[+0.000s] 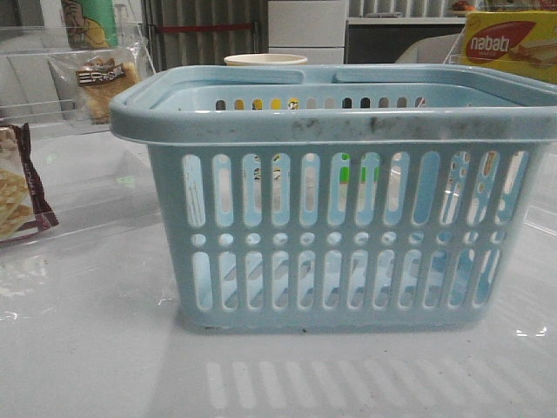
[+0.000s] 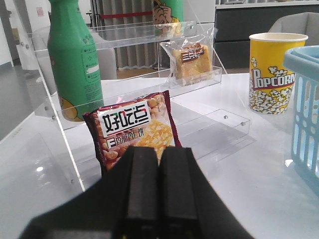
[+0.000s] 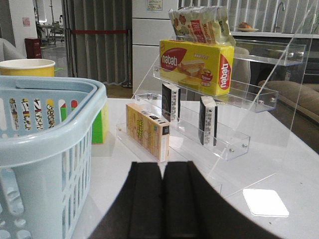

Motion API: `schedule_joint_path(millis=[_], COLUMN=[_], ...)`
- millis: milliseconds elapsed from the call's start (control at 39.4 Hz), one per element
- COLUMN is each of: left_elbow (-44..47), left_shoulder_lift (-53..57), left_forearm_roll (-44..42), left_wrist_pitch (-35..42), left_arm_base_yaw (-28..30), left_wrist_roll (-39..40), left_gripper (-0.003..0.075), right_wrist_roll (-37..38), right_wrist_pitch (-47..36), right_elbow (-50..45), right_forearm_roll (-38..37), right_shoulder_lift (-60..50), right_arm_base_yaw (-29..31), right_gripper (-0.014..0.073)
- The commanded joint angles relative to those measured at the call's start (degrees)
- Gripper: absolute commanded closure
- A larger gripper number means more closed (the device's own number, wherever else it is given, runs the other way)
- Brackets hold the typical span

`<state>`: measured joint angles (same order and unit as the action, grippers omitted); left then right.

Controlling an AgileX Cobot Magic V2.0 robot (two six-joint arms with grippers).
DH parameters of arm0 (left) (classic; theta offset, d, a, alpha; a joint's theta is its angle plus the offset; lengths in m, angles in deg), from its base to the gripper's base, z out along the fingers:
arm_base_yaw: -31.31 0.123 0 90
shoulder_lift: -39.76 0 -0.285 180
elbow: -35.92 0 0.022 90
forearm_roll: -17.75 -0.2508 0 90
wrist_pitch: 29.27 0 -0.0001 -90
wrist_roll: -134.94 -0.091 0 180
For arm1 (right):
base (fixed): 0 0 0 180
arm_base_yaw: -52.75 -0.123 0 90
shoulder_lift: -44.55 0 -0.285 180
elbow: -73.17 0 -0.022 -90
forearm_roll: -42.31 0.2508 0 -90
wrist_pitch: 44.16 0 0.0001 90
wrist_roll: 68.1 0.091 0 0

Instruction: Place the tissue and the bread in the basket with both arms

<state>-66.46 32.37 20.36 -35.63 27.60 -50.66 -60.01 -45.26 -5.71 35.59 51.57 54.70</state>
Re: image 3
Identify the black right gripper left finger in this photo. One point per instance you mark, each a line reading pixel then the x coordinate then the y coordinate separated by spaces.
pixel 136 212

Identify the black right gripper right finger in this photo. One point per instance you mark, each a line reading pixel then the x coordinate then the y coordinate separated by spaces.
pixel 194 210

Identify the black tissue pack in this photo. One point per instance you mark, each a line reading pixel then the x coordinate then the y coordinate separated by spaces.
pixel 170 101
pixel 207 124

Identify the light blue plastic basket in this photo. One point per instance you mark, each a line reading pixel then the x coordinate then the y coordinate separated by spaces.
pixel 45 153

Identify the white square table sticker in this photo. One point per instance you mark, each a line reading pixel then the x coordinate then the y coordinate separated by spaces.
pixel 265 203

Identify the beige small carton box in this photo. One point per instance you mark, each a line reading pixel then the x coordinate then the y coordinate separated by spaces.
pixel 149 130

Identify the clear acrylic right display shelf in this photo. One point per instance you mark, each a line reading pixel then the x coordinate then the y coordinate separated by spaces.
pixel 260 139

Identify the yellow nabati wafer box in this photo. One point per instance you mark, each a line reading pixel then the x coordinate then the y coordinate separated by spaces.
pixel 204 67

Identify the beige sofa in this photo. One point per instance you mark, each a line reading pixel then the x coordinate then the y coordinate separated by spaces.
pixel 296 95

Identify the floral snack bag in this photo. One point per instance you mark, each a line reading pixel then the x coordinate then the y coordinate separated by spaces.
pixel 202 24

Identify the yellow popcorn paper cup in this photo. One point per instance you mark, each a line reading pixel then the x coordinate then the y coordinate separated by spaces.
pixel 28 67

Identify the fruit plate on counter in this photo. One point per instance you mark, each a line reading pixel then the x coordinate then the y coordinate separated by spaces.
pixel 246 27

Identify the white refrigerator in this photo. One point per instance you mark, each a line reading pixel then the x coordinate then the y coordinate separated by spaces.
pixel 150 24

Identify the red bin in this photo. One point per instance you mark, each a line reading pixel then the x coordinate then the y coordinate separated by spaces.
pixel 32 46

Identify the chrome faucet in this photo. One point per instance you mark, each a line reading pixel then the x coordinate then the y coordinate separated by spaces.
pixel 280 8

